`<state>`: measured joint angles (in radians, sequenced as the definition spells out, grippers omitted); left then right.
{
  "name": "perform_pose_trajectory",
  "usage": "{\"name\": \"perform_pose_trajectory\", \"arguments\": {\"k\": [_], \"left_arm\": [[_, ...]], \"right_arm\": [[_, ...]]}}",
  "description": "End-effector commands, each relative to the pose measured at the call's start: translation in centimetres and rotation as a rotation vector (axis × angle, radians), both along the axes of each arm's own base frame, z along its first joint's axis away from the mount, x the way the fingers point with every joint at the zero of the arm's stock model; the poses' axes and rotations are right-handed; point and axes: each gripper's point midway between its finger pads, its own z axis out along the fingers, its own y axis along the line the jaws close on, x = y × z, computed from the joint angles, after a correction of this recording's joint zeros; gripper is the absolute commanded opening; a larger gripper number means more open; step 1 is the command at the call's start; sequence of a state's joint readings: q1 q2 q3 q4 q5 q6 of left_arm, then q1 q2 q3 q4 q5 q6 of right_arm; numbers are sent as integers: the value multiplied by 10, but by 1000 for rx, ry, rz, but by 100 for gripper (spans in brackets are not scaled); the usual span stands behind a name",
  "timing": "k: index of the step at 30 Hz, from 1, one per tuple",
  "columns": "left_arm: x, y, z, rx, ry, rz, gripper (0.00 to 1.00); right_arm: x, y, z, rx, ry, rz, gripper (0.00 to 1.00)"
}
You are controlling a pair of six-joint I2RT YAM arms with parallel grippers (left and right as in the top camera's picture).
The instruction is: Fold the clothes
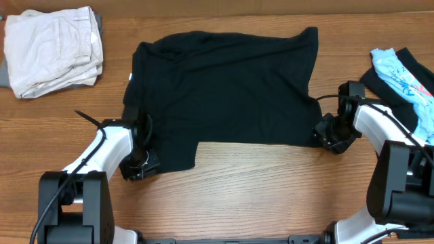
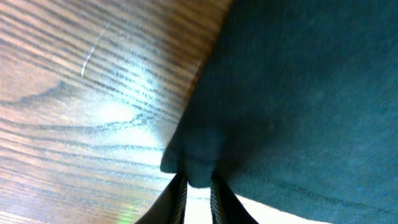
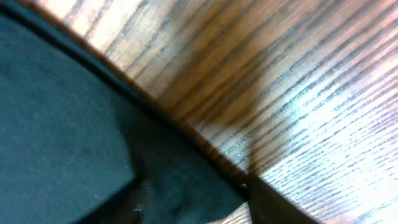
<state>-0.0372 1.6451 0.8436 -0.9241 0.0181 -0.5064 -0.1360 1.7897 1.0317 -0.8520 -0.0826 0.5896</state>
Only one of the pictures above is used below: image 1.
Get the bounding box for black t-shirt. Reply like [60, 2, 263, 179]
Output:
[123, 27, 321, 173]

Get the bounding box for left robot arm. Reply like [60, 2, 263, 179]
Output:
[30, 113, 160, 243]

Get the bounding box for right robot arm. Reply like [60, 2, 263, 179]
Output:
[314, 95, 433, 243]

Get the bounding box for black garment at right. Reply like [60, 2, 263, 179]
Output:
[359, 47, 433, 134]

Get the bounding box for light blue printed shirt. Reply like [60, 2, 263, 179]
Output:
[370, 48, 433, 146]

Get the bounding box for folded beige trousers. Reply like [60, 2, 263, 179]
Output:
[4, 6, 104, 99]

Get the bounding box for grey folded cloth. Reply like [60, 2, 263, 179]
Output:
[1, 13, 103, 88]

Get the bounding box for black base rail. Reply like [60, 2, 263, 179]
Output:
[139, 233, 335, 244]

